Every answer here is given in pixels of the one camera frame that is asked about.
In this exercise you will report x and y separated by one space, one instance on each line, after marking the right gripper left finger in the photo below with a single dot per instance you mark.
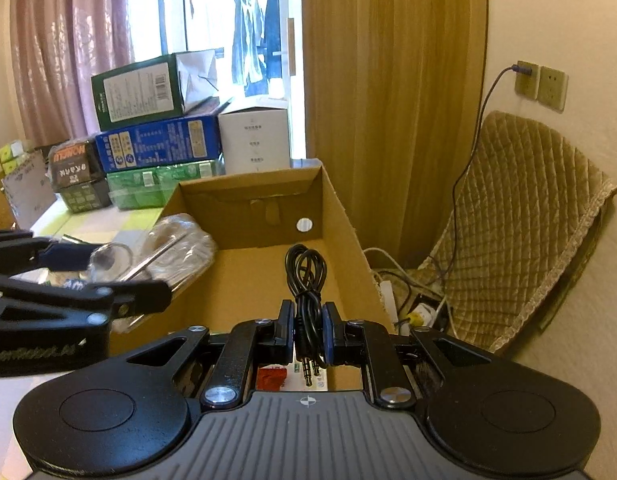
249 346

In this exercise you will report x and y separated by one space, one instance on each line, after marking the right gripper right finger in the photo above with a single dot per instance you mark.
368 346

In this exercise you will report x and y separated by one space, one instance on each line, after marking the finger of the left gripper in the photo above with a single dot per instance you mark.
21 251
122 299

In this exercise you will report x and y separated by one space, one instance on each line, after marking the red snack packet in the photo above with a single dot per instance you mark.
271 378

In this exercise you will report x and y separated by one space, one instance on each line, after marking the clear plastic box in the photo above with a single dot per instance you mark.
176 251

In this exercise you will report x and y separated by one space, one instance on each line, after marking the white power strip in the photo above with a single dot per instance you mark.
389 304

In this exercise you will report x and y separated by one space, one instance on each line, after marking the grey white paper bag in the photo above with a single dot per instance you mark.
28 191

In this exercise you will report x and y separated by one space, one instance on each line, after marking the checked tablecloth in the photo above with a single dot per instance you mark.
99 226

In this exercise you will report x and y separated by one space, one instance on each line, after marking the green tissue packs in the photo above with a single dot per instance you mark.
14 154

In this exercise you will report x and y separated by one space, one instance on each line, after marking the black noodle bowl pack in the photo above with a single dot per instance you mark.
76 174

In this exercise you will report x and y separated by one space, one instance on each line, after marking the green shrink-wrapped pack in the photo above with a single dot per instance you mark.
153 187

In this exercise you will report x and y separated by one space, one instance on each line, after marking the brown cardboard box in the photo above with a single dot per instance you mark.
254 219

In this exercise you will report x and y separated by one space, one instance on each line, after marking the blue carton box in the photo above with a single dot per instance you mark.
189 138

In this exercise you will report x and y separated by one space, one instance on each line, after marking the white cardboard box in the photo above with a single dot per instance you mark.
255 139

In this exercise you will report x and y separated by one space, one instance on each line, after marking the quilted beige chair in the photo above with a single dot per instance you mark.
527 218

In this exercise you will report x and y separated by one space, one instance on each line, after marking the dark green top box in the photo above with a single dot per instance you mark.
168 86

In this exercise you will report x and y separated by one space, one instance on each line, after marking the pink curtain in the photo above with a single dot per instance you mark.
56 48

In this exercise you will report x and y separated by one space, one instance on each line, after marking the brown curtain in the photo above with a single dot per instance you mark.
392 92

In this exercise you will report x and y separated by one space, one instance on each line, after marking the wall power socket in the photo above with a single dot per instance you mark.
526 80

